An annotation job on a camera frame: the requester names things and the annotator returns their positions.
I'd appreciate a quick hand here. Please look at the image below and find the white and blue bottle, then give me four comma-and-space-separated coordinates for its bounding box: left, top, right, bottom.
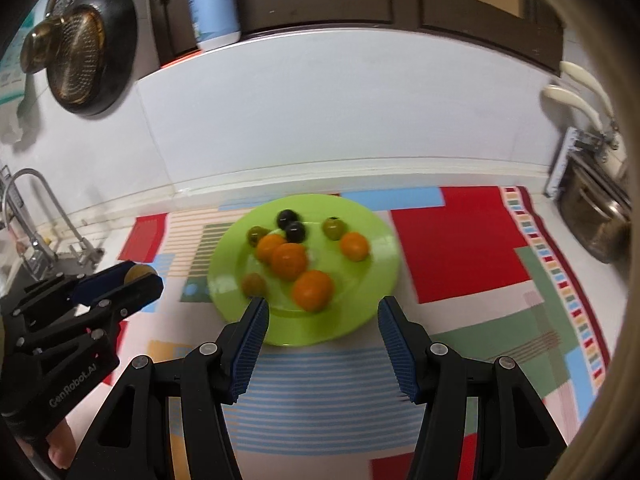
186, 0, 242, 52

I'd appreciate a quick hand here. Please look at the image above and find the blurred tan object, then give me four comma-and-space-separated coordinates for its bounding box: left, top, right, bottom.
515, 0, 640, 480

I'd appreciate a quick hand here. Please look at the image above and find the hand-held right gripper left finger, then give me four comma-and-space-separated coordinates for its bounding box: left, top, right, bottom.
65, 296, 271, 480

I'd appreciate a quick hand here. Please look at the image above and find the large steel pot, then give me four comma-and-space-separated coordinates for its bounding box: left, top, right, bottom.
557, 152, 633, 265

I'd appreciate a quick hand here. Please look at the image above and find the small orange tangerine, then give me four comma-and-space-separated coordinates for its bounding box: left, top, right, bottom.
340, 232, 371, 262
256, 234, 287, 266

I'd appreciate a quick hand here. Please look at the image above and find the person's left hand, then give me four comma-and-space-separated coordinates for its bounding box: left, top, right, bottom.
46, 419, 77, 470

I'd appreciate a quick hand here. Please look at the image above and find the round yellow-tan pear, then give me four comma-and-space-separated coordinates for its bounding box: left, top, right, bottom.
242, 273, 268, 298
124, 264, 158, 286

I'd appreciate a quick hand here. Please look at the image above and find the black frying pan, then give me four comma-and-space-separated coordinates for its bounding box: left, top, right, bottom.
45, 0, 138, 116

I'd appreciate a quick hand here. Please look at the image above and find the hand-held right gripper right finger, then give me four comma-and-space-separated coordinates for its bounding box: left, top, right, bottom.
377, 296, 571, 480

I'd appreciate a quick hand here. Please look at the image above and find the green oval plate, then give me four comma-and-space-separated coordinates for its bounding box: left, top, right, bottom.
206, 194, 401, 347

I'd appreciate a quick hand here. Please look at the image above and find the large orange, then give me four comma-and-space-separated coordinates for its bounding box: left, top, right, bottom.
292, 270, 335, 312
271, 243, 309, 281

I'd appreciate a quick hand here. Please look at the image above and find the colourful patterned tablecloth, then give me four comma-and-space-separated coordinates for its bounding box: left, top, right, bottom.
65, 185, 613, 480

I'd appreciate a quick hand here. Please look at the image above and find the steel faucet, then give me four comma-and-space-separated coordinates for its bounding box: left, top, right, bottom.
0, 168, 103, 281

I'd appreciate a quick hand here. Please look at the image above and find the brass mesh strainer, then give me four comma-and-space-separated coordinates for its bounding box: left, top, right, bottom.
20, 4, 107, 101

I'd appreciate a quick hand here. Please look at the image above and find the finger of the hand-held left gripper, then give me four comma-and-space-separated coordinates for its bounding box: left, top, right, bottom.
10, 260, 138, 333
15, 274, 165, 356

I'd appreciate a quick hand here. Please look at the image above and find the metal dish rack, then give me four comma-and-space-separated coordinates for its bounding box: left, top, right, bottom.
545, 127, 631, 198

